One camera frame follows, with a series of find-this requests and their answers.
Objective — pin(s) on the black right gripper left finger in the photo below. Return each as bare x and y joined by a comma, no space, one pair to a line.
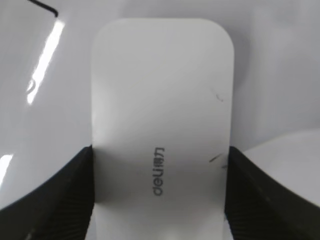
59,209

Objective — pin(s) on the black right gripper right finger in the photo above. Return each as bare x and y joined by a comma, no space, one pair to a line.
257,207

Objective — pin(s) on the white rectangular board eraser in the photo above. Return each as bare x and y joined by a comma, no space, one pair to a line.
162,92

